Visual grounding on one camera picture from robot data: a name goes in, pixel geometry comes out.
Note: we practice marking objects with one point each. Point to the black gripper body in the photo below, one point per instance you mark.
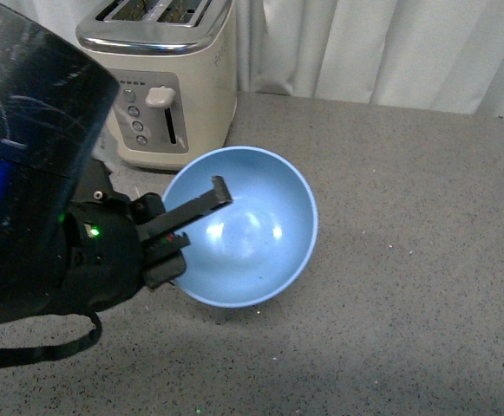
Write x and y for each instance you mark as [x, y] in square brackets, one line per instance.
[107, 259]

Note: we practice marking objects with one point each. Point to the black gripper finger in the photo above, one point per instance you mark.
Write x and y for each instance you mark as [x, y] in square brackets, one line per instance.
[163, 259]
[191, 211]

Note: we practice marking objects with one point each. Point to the light blue bowl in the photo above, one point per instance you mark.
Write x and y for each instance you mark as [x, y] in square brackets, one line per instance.
[256, 247]

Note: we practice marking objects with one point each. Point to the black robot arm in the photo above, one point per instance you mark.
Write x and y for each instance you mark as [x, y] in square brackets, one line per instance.
[54, 100]

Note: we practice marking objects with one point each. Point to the cream two-slot toaster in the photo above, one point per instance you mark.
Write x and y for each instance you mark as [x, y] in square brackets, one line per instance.
[176, 65]

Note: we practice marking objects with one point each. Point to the white curtain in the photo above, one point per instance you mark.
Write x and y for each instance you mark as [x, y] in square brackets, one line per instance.
[437, 55]

